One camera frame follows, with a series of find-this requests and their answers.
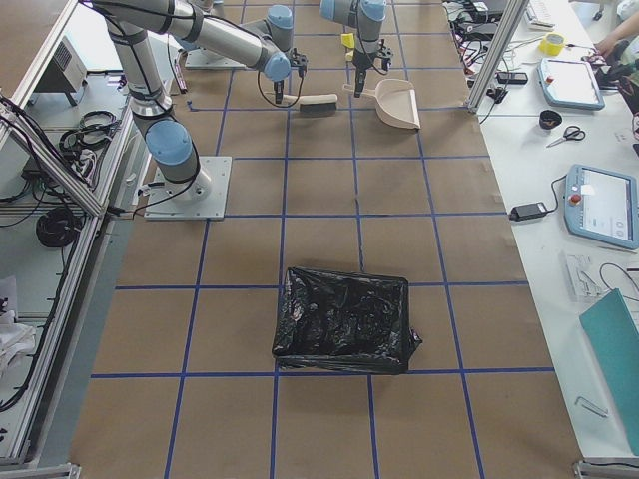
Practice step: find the black dustpan-side gripper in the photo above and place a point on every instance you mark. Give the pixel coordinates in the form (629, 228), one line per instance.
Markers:
(358, 63)

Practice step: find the black brush-side gripper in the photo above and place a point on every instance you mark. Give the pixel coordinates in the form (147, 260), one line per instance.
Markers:
(278, 88)

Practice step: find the beige plastic dustpan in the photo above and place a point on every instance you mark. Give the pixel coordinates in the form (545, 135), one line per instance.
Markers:
(395, 103)

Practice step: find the yellow green sponge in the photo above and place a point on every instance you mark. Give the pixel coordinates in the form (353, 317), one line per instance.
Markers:
(348, 41)

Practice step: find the bin with black bag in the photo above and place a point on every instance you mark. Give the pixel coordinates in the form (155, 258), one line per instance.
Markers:
(344, 321)

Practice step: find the black tape roll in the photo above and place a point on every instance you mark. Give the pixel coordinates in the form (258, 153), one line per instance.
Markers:
(549, 119)

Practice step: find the yellow tape roll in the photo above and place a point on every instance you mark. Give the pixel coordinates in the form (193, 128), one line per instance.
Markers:
(551, 44)

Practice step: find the blue teach pendant far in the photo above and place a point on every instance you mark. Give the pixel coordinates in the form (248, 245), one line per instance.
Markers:
(569, 84)

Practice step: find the blue teach pendant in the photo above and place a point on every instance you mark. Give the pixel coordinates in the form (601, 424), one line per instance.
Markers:
(602, 205)
(569, 84)

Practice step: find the black power adapter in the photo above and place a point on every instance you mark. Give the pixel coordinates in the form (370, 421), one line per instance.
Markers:
(527, 212)

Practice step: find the black scissors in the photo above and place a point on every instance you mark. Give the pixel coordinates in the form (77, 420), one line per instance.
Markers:
(571, 133)

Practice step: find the blue teach pendant near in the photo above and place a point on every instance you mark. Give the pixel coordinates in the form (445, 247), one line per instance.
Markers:
(602, 205)

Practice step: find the teal folder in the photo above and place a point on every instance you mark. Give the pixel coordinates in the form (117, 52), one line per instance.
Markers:
(613, 337)

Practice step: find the hex key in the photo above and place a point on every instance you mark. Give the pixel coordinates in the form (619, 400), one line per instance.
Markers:
(591, 406)

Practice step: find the aluminium frame post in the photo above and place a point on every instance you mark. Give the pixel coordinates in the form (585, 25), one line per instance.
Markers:
(511, 17)

